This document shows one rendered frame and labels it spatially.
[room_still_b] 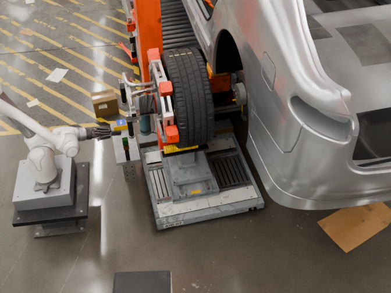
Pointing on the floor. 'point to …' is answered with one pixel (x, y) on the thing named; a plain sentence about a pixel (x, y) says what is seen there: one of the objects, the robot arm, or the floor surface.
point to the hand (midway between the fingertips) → (116, 132)
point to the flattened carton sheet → (356, 224)
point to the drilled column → (130, 172)
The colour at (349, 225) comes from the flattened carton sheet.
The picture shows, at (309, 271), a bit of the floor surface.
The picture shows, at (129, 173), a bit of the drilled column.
